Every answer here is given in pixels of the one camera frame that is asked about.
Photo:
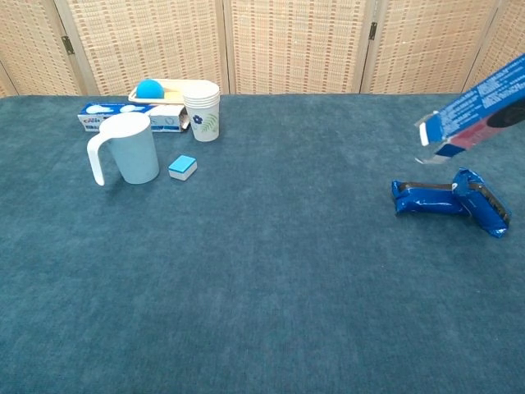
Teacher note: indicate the blue foil cookie packet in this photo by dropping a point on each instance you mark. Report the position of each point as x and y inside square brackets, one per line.
[482, 205]
[426, 201]

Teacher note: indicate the blue cookie box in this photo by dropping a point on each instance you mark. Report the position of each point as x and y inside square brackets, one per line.
[471, 106]

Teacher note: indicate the blue white toothpaste box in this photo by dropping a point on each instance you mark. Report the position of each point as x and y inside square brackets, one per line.
[92, 117]

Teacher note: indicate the blue carpet table cloth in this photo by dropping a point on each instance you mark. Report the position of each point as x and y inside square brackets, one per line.
[266, 267]

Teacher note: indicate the small blue white block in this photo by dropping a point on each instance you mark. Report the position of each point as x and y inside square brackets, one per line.
[182, 166]

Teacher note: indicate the stack of floral paper cups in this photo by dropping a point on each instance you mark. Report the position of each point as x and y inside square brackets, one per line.
[203, 119]

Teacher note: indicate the yellow sponge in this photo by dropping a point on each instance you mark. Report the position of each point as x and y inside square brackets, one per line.
[173, 95]

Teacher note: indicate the cream rectangular tray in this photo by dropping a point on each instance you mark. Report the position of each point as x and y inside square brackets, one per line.
[176, 86]

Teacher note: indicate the woven folding screen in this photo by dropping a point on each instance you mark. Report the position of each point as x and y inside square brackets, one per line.
[295, 45]

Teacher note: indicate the blue ball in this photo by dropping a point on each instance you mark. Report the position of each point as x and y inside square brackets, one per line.
[149, 89]

